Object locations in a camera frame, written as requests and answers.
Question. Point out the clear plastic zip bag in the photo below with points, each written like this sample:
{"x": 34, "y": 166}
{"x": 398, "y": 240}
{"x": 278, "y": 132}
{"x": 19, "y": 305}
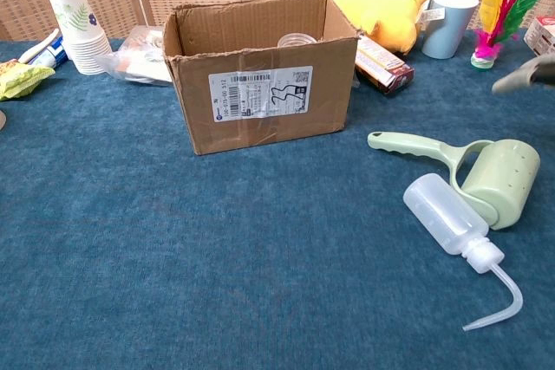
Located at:
{"x": 139, "y": 58}

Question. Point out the light green lint roller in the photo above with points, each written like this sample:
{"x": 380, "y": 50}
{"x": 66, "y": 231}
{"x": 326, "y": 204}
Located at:
{"x": 503, "y": 188}

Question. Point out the orange brown snack carton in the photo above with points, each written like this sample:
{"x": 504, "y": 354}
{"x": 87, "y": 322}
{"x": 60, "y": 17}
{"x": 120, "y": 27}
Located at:
{"x": 386, "y": 69}

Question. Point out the clear plastic snack jar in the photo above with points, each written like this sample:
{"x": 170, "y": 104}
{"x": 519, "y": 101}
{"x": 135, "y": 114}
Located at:
{"x": 297, "y": 38}

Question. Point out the translucent white wash bottle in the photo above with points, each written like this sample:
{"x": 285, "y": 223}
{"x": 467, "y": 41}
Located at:
{"x": 442, "y": 214}

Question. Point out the brown cardboard box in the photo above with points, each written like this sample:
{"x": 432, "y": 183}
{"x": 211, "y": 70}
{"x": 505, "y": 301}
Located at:
{"x": 260, "y": 97}

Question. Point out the white red cereal carton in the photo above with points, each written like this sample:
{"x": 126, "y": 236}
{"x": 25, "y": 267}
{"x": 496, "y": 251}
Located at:
{"x": 542, "y": 38}

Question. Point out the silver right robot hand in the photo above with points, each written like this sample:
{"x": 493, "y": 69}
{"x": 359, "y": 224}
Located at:
{"x": 529, "y": 73}

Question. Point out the light blue cup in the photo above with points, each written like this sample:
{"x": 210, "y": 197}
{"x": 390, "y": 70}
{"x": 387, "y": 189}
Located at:
{"x": 446, "y": 27}

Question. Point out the yellow green snack bag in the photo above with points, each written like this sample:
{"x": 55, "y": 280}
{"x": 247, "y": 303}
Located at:
{"x": 21, "y": 79}

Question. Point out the stack of paper cups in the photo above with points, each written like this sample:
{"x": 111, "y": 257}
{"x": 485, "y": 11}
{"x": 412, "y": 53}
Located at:
{"x": 82, "y": 32}

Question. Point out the yellow plush toy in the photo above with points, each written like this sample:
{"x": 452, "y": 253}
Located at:
{"x": 386, "y": 14}

